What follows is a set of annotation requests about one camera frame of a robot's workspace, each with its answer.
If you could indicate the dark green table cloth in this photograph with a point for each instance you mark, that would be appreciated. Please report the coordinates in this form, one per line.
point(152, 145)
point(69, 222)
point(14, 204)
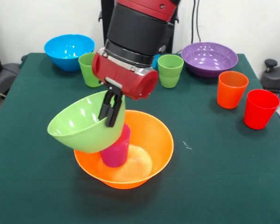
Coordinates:
point(200, 175)

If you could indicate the small blue bowl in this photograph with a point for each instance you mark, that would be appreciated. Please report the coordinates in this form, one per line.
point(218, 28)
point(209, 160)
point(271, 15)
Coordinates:
point(156, 61)

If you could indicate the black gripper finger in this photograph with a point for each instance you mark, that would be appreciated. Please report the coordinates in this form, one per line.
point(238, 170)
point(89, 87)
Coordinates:
point(105, 107)
point(113, 114)

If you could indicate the stepped green cup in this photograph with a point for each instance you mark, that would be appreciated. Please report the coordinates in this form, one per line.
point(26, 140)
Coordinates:
point(170, 77)

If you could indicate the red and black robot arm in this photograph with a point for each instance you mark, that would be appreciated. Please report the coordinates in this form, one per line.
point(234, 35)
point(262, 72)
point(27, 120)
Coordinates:
point(140, 30)

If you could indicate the large blue bowl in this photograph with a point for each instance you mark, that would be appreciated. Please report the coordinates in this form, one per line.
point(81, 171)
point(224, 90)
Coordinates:
point(67, 51)

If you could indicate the purple cup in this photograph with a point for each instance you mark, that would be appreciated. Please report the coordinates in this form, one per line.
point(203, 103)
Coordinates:
point(117, 154)

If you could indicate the orange bowl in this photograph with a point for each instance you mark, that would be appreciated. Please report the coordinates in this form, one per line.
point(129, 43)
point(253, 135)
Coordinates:
point(154, 135)

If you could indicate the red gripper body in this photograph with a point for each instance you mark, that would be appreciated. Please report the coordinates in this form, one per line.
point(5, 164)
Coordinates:
point(123, 78)

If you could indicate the plain green cup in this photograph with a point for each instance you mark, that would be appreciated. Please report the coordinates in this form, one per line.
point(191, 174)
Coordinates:
point(86, 70)

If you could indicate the red cup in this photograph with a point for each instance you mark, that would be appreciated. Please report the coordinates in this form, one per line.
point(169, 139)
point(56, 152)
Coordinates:
point(259, 116)

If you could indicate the grey base with knob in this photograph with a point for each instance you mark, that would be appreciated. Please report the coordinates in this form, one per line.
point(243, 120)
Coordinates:
point(277, 77)

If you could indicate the purple bowl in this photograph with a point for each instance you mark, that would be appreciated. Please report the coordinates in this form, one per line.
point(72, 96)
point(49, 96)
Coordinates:
point(210, 60)

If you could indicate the green bowl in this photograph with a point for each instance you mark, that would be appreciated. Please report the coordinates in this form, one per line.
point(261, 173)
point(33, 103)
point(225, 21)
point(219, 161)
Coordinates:
point(79, 126)

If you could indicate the orange cup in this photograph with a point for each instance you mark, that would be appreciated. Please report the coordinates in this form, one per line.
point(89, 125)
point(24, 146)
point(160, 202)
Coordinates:
point(229, 95)

